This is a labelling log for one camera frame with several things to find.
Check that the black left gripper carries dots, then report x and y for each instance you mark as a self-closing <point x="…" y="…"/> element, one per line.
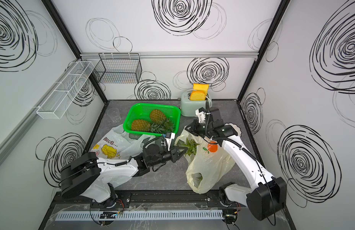
<point x="173" y="154"/>

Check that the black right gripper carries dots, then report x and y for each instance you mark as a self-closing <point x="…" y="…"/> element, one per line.
<point x="194" y="124"/>

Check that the yellow ripe pineapple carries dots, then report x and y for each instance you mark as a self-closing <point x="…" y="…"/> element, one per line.
<point x="191" y="146"/>

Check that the yellowish fruit print plastic bag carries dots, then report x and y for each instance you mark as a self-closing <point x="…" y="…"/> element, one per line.
<point x="208" y="166"/>

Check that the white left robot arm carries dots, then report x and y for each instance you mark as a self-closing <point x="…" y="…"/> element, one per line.
<point x="91" y="176"/>

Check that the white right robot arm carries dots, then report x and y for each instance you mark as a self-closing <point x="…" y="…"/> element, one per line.
<point x="267" y="194"/>

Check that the green pineapple middle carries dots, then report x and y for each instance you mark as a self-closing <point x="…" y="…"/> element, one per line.
<point x="160" y="122"/>

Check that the green pineapple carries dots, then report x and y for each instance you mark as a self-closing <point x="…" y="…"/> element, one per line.
<point x="145" y="126"/>
<point x="160" y="122"/>

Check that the green pineapple front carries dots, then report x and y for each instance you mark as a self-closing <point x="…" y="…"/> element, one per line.
<point x="145" y="126"/>

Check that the white bunny print plastic bag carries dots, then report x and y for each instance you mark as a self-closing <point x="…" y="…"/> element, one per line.
<point x="117" y="145"/>

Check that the mint green toaster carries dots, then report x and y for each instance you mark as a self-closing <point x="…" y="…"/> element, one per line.
<point x="188" y="107"/>

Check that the front toast slice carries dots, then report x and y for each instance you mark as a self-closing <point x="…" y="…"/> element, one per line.
<point x="198" y="95"/>

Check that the toast slice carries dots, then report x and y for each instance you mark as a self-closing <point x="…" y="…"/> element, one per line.
<point x="198" y="95"/>
<point x="201" y="87"/>

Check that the white scalloped plate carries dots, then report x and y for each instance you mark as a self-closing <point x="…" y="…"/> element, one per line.
<point x="236" y="128"/>

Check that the back toast slice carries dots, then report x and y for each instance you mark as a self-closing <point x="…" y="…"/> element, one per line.
<point x="201" y="87"/>

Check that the green plastic basket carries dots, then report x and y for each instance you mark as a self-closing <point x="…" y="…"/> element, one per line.
<point x="142" y="111"/>

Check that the clear plastic cup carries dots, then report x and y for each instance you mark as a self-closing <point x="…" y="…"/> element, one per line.
<point x="114" y="115"/>

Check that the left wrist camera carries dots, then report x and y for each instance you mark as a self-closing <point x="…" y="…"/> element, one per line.
<point x="168" y="137"/>

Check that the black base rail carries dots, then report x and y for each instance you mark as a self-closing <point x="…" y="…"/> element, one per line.
<point x="211" y="199"/>

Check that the grey slotted cable duct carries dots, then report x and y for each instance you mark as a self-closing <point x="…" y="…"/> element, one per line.
<point x="139" y="215"/>

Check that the black wire wall basket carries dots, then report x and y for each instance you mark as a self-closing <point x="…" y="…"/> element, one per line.
<point x="118" y="68"/>

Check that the white mesh wall shelf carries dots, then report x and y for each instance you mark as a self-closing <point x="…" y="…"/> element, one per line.
<point x="65" y="90"/>

